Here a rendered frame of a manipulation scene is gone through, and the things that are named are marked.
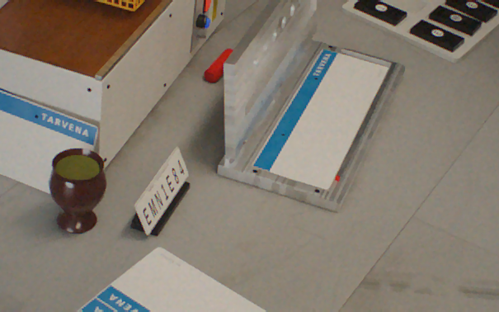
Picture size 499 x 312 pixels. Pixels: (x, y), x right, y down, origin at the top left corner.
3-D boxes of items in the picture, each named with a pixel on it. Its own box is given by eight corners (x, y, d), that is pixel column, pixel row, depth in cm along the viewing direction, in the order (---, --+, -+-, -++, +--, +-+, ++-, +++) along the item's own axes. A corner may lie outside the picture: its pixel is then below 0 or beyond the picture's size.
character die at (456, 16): (471, 36, 218) (473, 31, 217) (428, 18, 221) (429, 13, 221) (481, 26, 221) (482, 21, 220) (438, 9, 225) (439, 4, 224)
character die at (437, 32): (452, 52, 212) (454, 47, 211) (409, 33, 216) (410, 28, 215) (463, 43, 215) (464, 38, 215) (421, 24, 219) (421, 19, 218)
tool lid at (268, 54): (234, 65, 163) (223, 63, 163) (235, 167, 174) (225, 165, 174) (320, -53, 196) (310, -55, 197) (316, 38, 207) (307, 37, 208)
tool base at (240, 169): (338, 213, 172) (342, 196, 170) (217, 174, 176) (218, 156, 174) (402, 76, 205) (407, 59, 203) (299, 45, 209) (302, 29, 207)
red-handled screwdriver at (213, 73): (216, 86, 196) (218, 73, 194) (202, 81, 196) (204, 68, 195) (256, 40, 209) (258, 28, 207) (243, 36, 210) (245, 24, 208)
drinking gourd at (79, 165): (54, 243, 159) (54, 186, 152) (44, 205, 165) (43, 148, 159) (110, 236, 162) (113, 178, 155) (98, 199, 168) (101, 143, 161)
